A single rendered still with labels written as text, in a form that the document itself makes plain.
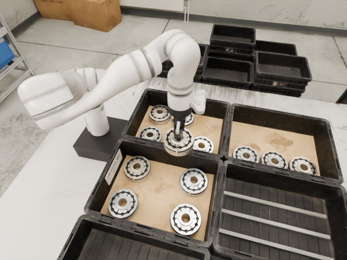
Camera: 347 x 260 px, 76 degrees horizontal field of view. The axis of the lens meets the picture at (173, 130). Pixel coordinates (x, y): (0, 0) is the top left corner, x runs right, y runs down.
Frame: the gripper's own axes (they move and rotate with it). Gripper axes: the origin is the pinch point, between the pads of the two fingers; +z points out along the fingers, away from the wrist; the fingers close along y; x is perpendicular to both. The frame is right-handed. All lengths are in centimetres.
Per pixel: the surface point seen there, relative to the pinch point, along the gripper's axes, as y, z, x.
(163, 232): 30.7, 8.8, -0.9
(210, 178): 6.0, 18.5, 12.7
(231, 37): -167, 49, 30
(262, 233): 23.5, 19.5, 30.4
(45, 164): 3, 30, -63
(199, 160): 3.6, 10.8, 7.6
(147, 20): -295, 92, -87
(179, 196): 14.9, 18.5, 2.0
